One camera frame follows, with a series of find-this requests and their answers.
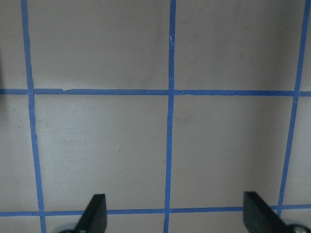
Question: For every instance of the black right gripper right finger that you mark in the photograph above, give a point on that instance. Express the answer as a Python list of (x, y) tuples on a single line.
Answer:
[(258, 217)]

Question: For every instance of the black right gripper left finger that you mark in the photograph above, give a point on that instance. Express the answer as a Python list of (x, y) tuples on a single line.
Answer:
[(94, 218)]

